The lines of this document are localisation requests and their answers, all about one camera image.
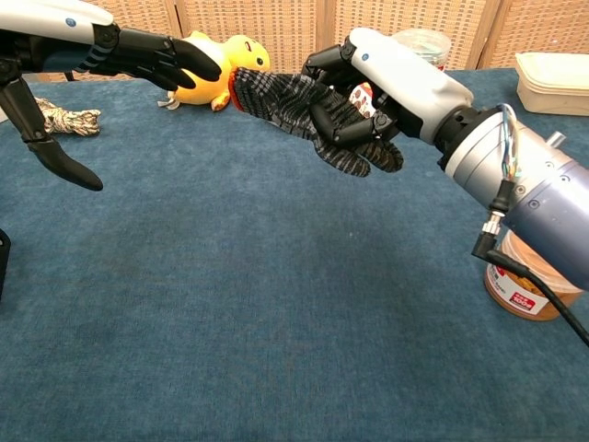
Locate black arm cable with plug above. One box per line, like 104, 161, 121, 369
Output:
471, 179, 589, 348

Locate black white knit glove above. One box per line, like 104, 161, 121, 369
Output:
229, 66, 405, 179

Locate wicker folding screen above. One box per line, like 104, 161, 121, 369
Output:
34, 0, 589, 85

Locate clear round plastic jar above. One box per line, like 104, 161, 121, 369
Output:
390, 28, 453, 73

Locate multicolour wrist wires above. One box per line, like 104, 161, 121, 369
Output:
498, 102, 522, 179

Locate red white snack box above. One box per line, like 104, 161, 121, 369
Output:
347, 82, 375, 122

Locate beige lidded lunch box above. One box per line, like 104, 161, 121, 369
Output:
514, 51, 589, 117

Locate coiled beige rope bundle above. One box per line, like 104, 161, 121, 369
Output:
34, 96, 102, 137

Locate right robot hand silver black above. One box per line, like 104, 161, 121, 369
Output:
301, 27, 475, 146

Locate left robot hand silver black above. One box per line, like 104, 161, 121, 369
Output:
0, 0, 223, 192

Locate round tub of brown snack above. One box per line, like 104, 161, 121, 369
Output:
482, 228, 584, 322

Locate blue table cloth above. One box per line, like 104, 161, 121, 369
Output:
0, 67, 589, 442

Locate yellow duck plush toy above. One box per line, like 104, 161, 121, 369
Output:
157, 29, 272, 113

